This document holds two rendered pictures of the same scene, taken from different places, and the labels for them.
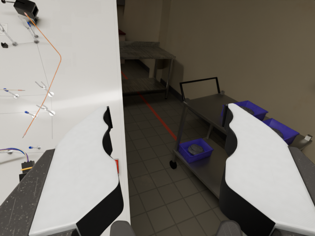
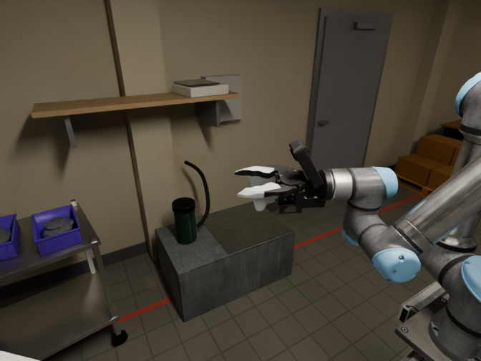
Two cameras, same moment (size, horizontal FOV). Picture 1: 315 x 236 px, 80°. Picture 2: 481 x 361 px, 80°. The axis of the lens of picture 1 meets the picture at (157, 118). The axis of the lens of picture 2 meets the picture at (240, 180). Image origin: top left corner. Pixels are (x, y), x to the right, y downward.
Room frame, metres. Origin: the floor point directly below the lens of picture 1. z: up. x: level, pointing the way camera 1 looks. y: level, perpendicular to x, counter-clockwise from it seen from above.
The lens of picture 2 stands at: (0.12, 0.57, 1.85)
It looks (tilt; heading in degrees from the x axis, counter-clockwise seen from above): 25 degrees down; 269
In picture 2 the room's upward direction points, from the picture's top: straight up
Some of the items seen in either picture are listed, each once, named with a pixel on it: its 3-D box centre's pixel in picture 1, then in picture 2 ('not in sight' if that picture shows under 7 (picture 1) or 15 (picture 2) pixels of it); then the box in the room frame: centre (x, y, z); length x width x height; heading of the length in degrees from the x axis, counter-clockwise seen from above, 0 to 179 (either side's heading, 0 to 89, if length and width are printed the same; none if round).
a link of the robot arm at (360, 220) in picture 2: not in sight; (363, 223); (-0.19, -0.01, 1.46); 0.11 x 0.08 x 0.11; 93
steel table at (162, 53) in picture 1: (119, 72); not in sight; (3.21, 0.77, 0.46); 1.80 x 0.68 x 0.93; 119
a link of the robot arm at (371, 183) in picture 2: not in sight; (367, 184); (-0.19, -0.02, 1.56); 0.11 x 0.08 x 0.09; 3
